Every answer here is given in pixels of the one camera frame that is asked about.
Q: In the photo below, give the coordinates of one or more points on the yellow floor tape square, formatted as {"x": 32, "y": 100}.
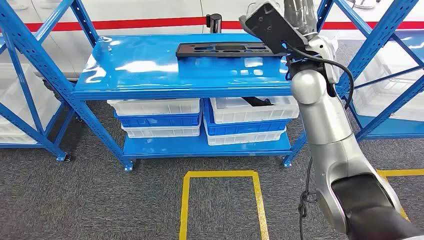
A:
{"x": 400, "y": 172}
{"x": 184, "y": 205}

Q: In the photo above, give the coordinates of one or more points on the translucent white storage crate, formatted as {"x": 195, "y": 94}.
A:
{"x": 10, "y": 99}
{"x": 374, "y": 96}

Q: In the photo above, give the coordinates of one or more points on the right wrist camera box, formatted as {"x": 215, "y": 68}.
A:
{"x": 271, "y": 26}

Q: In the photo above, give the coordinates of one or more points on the white chair base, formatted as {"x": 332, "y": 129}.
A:
{"x": 363, "y": 4}

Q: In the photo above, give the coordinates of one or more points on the black plastic frame part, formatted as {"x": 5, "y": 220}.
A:
{"x": 212, "y": 49}

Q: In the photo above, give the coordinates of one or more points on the black chrome stanchion post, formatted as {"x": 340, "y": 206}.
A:
{"x": 214, "y": 22}

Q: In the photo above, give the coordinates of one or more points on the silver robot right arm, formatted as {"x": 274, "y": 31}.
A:
{"x": 324, "y": 116}

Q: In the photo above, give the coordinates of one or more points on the blue metal shelf rack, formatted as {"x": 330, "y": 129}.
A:
{"x": 377, "y": 129}
{"x": 23, "y": 86}
{"x": 149, "y": 76}

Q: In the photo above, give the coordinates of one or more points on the red barrier belt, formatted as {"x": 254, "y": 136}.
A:
{"x": 132, "y": 24}

